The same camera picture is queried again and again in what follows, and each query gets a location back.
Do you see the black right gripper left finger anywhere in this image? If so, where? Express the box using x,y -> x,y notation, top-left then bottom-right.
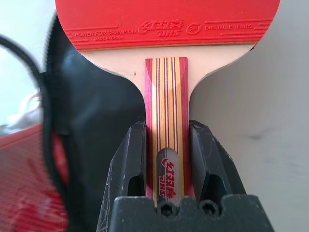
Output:
96,120 -> 148,232

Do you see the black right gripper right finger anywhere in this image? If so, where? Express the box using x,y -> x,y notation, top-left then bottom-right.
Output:
189,119 -> 247,202

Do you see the black and red paddle case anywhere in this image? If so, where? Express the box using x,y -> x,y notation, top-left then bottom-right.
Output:
0,16 -> 147,232

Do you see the red ping-pong paddle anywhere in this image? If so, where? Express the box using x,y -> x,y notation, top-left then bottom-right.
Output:
55,0 -> 273,203

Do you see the grey-white plush zipper pendant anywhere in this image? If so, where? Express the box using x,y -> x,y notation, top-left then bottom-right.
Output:
14,92 -> 45,125

